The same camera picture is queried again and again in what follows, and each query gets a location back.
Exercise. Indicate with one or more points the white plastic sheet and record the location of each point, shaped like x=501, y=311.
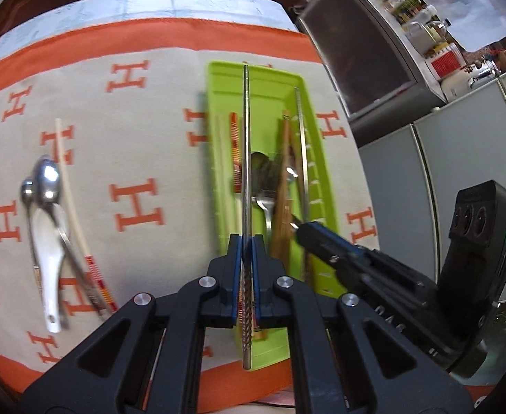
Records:
x=464, y=0

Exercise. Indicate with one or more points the white plastic container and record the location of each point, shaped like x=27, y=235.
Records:
x=421, y=34

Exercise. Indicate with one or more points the orange beige printed blanket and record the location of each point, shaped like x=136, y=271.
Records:
x=128, y=116

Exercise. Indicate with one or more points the grey oven appliance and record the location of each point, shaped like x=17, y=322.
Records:
x=352, y=51

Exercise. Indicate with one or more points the brown wooden chopstick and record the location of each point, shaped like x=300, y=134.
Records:
x=285, y=146
x=281, y=233

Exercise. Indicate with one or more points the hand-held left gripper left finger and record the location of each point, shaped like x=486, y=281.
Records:
x=237, y=276

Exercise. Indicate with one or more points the grey cabinet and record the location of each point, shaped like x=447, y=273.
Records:
x=408, y=189

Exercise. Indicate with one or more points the metal chopstick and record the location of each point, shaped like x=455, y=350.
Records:
x=246, y=159
x=303, y=159

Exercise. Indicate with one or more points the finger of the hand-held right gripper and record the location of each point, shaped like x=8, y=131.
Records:
x=322, y=246
x=343, y=238

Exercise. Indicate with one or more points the white kettle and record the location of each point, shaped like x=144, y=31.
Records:
x=464, y=81

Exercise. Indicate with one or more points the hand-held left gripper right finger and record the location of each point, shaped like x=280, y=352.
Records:
x=255, y=276

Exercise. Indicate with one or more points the red labelled box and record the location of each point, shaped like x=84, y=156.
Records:
x=447, y=62

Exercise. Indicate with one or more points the green plastic tray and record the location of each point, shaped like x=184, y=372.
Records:
x=265, y=108

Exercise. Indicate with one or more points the white ceramic spoon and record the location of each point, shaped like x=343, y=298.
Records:
x=48, y=250

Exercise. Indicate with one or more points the small metal spoon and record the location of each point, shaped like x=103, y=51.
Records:
x=27, y=192

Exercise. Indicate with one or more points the red striped white chopstick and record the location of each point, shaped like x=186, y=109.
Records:
x=69, y=189
x=235, y=151

